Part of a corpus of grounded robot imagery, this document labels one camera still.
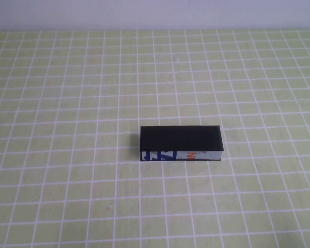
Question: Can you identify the black printed glasses case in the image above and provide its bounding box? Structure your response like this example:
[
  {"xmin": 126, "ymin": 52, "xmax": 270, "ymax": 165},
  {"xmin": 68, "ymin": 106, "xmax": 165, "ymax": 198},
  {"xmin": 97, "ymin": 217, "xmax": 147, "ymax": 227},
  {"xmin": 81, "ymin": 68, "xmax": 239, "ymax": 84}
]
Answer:
[{"xmin": 138, "ymin": 125, "xmax": 225, "ymax": 162}]

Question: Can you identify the green grid tablecloth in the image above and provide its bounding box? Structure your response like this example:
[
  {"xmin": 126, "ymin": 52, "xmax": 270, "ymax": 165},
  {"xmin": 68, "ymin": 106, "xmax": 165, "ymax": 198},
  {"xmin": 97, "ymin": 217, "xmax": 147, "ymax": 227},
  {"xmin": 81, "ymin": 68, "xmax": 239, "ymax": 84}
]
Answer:
[{"xmin": 0, "ymin": 28, "xmax": 310, "ymax": 248}]

